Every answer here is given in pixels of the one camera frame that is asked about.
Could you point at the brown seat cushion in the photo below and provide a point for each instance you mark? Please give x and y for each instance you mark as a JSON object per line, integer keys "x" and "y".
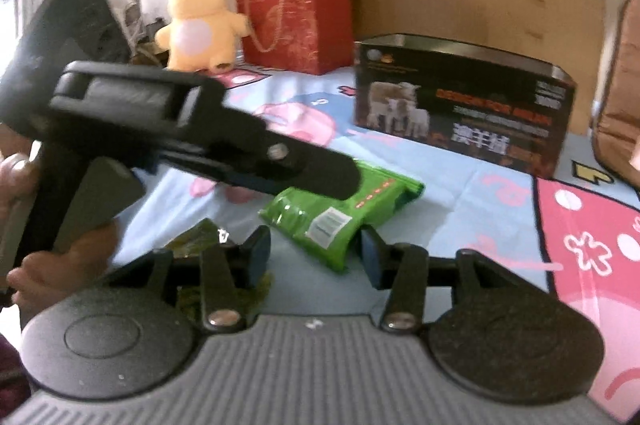
{"x": 620, "y": 105}

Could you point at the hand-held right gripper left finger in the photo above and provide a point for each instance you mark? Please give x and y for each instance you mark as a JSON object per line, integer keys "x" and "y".
{"x": 256, "y": 255}

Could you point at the dark purple cloth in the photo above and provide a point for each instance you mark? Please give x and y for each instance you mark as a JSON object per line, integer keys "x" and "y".
{"x": 12, "y": 370}

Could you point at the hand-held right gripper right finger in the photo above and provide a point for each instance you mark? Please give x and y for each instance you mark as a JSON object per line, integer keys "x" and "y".
{"x": 372, "y": 260}

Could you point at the yellow snack packet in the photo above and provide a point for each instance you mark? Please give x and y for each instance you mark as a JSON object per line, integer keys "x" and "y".
{"x": 192, "y": 237}

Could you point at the green snack packet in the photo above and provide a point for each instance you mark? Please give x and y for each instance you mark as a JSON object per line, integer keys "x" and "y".
{"x": 325, "y": 225}

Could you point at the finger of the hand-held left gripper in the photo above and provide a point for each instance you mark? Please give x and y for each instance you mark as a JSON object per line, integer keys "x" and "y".
{"x": 320, "y": 172}

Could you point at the black cardboard box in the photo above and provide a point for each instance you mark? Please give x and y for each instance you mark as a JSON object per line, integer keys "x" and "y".
{"x": 460, "y": 105}

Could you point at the red gift bag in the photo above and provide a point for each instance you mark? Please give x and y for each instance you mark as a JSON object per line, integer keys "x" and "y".
{"x": 305, "y": 20}

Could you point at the person's left hand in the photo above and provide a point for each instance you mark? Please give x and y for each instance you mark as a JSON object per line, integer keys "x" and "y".
{"x": 65, "y": 270}

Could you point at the yellow plush toy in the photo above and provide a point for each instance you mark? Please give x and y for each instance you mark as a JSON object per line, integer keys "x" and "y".
{"x": 200, "y": 25}

